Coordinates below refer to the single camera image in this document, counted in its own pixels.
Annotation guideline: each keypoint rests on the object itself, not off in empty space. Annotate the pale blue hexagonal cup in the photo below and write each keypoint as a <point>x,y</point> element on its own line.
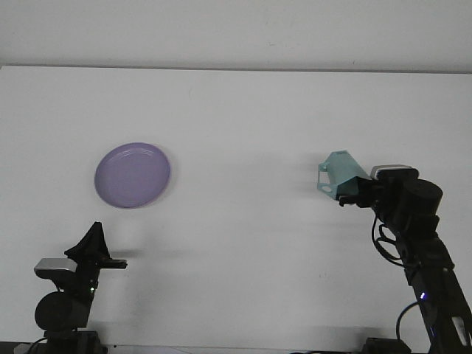
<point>341,173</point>

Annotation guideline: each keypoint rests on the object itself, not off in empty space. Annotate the purple round plate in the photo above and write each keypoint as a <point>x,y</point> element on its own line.
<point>132,176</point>

